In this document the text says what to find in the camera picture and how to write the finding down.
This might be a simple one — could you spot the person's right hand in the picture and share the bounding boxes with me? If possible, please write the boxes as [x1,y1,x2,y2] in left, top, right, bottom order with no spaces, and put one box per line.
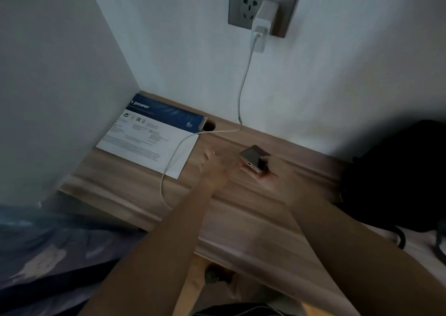
[259,155,304,203]

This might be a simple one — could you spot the person's left hand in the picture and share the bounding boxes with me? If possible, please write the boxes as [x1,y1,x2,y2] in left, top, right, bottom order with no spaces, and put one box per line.
[198,150,245,191]

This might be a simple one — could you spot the small grey power bank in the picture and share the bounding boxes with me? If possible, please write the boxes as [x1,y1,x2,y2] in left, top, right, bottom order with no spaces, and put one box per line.
[239,145,271,177]

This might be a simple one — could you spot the person's left forearm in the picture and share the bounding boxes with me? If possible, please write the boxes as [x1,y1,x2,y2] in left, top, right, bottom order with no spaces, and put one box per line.
[77,181,227,316]

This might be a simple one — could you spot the person's right forearm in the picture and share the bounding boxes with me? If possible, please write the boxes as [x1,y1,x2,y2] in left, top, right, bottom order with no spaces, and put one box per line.
[284,183,446,316]

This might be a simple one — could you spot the blue and white flat box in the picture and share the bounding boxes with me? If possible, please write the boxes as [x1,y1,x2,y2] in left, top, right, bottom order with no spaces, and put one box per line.
[95,92,208,180]

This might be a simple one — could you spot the black bag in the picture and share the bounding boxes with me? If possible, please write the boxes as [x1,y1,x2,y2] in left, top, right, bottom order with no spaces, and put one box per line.
[335,118,446,266]

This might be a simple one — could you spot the person's black shorts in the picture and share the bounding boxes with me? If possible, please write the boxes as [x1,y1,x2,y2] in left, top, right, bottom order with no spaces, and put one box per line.
[192,303,281,316]

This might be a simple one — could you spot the white charger plug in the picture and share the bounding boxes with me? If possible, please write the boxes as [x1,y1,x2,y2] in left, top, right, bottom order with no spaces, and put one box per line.
[251,0,278,54]

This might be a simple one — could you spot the blue patterned bedding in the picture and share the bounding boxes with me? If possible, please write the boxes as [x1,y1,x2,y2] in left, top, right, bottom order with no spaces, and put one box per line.
[0,201,148,316]

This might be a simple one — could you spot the white charging cable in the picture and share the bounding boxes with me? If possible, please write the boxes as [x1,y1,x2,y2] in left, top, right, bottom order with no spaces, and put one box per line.
[160,33,262,211]

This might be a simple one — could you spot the grey wall socket plate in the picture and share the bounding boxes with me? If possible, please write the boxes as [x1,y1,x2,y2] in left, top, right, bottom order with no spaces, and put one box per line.
[228,0,300,40]

